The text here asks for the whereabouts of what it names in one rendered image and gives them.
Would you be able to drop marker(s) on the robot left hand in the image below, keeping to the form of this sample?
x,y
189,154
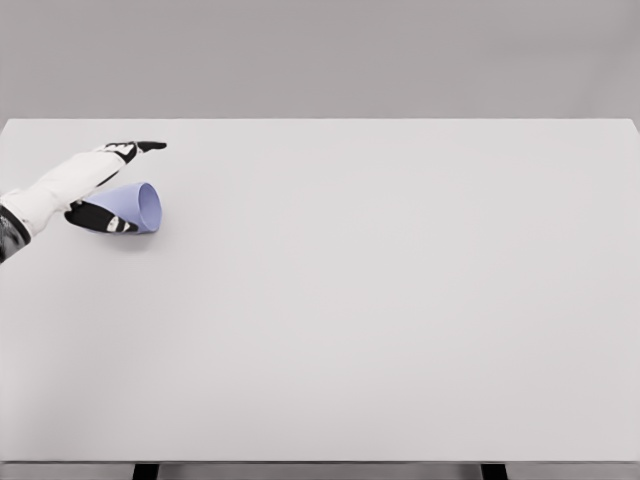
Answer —
x,y
82,172

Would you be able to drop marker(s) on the light purple cup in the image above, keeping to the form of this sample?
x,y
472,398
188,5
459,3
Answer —
x,y
135,202

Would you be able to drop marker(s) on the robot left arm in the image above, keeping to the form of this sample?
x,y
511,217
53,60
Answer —
x,y
25,212

